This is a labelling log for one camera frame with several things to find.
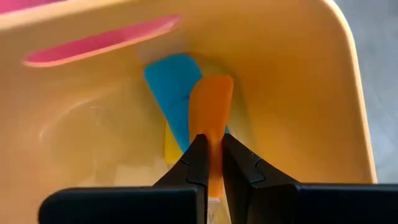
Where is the pink plastic bin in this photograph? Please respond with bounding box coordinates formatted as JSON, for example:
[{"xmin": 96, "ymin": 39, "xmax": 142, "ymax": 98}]
[{"xmin": 0, "ymin": 0, "xmax": 183, "ymax": 68}]

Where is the clear spoon orange handle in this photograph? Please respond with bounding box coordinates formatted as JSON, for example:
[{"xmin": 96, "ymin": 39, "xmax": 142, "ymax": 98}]
[{"xmin": 188, "ymin": 74, "xmax": 235, "ymax": 224}]

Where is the yellow spatula clear handle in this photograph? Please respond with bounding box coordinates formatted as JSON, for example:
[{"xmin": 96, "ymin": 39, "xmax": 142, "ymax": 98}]
[{"xmin": 164, "ymin": 120, "xmax": 185, "ymax": 166}]

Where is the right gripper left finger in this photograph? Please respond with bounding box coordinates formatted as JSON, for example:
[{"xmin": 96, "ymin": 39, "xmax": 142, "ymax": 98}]
[{"xmin": 39, "ymin": 133, "xmax": 210, "ymax": 224}]

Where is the blue silicone spatula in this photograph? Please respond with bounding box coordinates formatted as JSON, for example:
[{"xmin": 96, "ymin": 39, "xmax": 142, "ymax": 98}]
[{"xmin": 143, "ymin": 53, "xmax": 231, "ymax": 154}]

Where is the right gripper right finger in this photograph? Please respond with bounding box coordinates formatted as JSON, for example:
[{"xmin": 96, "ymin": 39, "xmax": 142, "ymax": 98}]
[{"xmin": 222, "ymin": 133, "xmax": 398, "ymax": 224}]

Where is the orange plastic bin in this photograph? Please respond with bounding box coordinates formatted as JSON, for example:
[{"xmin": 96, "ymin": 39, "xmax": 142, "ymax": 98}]
[{"xmin": 0, "ymin": 0, "xmax": 378, "ymax": 224}]

